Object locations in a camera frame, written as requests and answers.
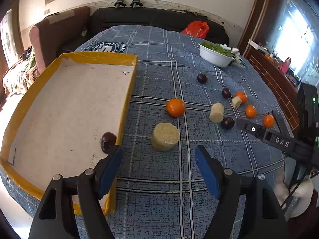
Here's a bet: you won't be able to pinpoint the dark plum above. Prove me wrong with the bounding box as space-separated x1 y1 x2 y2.
221 117 235 130
222 88 231 99
197 74 208 84
100 132 117 154

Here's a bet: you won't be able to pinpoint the small beige cake piece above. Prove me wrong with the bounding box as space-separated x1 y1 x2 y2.
231 96 242 109

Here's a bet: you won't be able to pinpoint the medium beige cake piece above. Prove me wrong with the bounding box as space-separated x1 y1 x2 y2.
209 103 224 123

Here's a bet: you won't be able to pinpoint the large round beige cake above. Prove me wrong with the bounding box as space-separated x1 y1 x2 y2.
151 122 180 152

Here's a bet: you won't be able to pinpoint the large orange mandarin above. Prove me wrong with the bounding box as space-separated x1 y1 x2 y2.
166 98 185 118

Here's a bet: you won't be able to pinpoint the wooden brick-pattern cabinet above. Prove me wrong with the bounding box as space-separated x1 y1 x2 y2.
244 45 299 136

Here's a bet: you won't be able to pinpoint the pink bottle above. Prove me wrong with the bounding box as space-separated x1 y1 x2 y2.
280 57 291 74

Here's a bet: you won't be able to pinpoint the white gloves pile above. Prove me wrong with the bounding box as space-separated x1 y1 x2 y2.
221 44 246 68

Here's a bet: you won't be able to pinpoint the yellow-rimmed cardboard tray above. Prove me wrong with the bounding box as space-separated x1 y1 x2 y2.
1 52 138 216

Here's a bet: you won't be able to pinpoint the white bowl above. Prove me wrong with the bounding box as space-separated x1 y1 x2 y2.
199 44 234 68

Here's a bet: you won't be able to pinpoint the blue plaid tablecloth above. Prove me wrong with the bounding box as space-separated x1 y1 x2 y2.
0 24 295 239

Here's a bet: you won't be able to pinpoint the green lettuce leaves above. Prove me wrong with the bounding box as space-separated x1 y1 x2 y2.
200 41 233 57

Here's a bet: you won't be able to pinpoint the patterned covered side table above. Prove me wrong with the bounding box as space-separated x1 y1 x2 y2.
3 46 40 96

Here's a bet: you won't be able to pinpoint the red plastic bag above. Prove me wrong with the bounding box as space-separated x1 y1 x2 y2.
181 21 209 39

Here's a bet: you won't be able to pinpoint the black leather sofa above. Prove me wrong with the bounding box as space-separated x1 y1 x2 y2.
58 8 229 53

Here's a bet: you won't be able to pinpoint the maroon armchair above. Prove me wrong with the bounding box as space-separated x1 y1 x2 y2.
29 7 90 73

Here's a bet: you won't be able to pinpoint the black clamp device right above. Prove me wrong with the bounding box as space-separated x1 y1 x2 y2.
130 0 143 8

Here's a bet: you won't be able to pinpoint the black clamp device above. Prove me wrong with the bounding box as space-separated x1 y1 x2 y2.
130 0 143 8
114 0 127 8

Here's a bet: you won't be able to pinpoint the black clamp device left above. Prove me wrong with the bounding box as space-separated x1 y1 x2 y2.
114 0 127 8

